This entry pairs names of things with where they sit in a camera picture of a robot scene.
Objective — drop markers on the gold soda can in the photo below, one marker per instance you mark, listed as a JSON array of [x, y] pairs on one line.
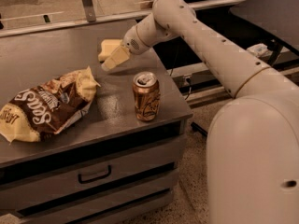
[[146, 91]]

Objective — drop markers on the small white packet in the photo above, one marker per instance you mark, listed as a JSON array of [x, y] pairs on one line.
[[258, 50]]

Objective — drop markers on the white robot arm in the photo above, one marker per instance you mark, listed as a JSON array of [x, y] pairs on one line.
[[252, 146]]

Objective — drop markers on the black folding stand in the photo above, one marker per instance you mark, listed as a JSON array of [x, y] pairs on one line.
[[271, 16]]

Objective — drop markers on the grey drawer cabinet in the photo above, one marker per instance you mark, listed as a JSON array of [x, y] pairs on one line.
[[39, 181]]

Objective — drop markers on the grey metal railing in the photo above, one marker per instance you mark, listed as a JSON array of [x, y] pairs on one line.
[[29, 16]]

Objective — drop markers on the yellow sponge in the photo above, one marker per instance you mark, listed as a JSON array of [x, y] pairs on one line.
[[107, 47]]

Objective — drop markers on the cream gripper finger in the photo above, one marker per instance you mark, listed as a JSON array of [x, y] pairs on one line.
[[119, 55]]

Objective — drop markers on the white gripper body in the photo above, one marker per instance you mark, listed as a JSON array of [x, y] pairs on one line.
[[132, 43]]

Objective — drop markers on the brown yellow chip bag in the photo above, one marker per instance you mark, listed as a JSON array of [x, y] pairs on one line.
[[36, 114]]

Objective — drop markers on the black drawer handle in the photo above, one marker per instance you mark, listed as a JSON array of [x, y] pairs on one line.
[[89, 178]]

